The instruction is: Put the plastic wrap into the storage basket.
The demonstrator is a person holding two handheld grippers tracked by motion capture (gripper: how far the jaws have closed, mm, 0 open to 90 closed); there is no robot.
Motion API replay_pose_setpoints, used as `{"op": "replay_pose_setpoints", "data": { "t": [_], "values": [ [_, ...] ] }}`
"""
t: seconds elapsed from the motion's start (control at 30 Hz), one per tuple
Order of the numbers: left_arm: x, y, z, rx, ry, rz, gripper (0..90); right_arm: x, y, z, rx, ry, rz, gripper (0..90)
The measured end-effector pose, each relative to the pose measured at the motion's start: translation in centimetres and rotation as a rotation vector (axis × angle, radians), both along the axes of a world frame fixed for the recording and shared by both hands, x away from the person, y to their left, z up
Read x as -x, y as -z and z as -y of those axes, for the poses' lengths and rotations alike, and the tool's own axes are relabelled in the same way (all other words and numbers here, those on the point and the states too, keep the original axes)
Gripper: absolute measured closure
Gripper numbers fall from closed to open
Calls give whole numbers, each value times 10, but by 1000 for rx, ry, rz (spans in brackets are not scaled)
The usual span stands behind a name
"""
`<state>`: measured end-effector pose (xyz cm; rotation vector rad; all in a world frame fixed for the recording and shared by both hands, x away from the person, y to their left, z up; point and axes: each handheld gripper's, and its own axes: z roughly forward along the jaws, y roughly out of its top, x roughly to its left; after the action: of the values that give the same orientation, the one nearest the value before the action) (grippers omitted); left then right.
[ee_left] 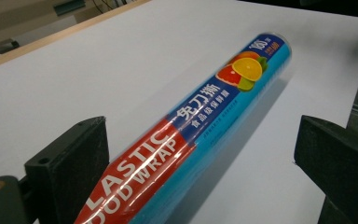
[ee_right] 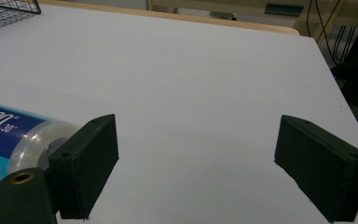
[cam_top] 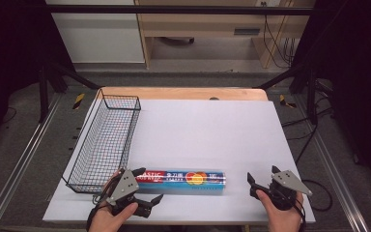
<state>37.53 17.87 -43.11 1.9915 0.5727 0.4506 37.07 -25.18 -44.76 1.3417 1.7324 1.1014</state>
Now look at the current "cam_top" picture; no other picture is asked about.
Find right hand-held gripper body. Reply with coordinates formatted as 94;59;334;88
267;169;314;212

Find white table mat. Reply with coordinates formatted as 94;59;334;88
43;98;317;224

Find black cables under desk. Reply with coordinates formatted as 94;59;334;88
262;2;297;70

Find black metal stand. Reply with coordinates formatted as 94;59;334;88
256;62;321;126
38;62;102;124

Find hand-held gripper cable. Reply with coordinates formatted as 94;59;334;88
289;189;307;232
85;176;121;232

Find right hand-held gripper cable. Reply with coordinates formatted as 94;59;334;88
289;189;307;232

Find black wire basket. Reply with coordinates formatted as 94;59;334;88
61;88;142;194

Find black horizontal frame bar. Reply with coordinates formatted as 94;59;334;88
46;4;315;16

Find blue red plastic wrap box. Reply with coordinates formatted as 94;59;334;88
136;169;227;196

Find dark curtain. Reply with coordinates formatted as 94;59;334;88
0;0;75;157
290;0;371;198

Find yellow black tape strip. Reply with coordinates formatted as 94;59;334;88
72;93;86;111
278;94;298;109

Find wooden desk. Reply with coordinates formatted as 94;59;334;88
133;0;316;70

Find person's right hand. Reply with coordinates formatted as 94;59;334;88
255;188;305;232

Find white cabinet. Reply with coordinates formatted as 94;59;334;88
45;0;146;65

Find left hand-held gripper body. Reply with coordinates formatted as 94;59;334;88
104;168;153;218

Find left hand-held gripper cable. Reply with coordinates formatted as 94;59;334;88
85;176;121;232

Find black floor cable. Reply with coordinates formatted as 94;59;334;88
281;81;334;213

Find dark object under desk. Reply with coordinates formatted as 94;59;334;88
158;36;196;45

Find person's left hand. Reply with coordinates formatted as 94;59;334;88
88;169;140;232

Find aluminium floor rail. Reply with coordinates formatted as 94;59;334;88
293;94;371;232
0;92;63;232

